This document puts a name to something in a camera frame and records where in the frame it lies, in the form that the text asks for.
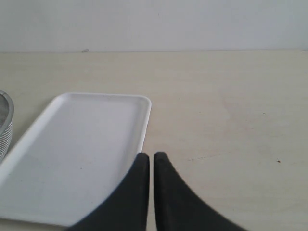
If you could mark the steel mesh strainer basket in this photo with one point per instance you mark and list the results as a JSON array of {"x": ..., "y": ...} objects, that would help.
[{"x": 6, "y": 126}]

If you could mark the white rectangular plastic tray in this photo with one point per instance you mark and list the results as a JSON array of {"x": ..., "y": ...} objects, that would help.
[{"x": 72, "y": 157}]

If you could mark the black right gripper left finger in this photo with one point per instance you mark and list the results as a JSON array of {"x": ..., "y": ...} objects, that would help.
[{"x": 126, "y": 208}]

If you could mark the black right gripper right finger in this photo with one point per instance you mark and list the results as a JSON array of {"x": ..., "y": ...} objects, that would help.
[{"x": 177, "y": 207}]

